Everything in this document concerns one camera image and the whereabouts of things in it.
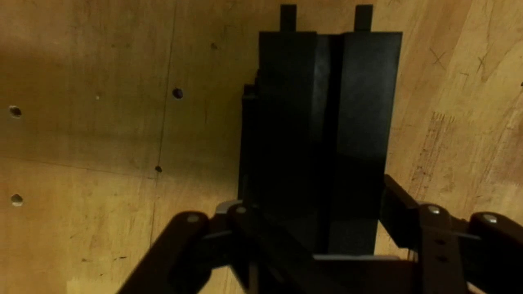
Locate black track piece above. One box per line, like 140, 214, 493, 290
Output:
250, 5, 402, 254

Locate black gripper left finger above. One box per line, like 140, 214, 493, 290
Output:
117, 204, 310, 294

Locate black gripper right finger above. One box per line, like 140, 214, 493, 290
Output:
379, 174, 523, 294

